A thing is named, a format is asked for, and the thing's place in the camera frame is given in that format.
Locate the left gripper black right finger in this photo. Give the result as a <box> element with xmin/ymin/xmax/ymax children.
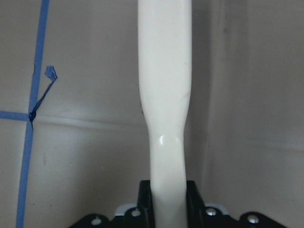
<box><xmin>186</xmin><ymin>180</ymin><xmax>205</xmax><ymax>228</ymax></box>

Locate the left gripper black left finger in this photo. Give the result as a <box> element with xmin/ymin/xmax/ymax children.
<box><xmin>137</xmin><ymin>180</ymin><xmax>154</xmax><ymax>228</ymax></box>

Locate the cream brush with black bristles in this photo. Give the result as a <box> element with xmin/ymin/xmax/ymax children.
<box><xmin>138</xmin><ymin>0</ymin><xmax>192</xmax><ymax>228</ymax></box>

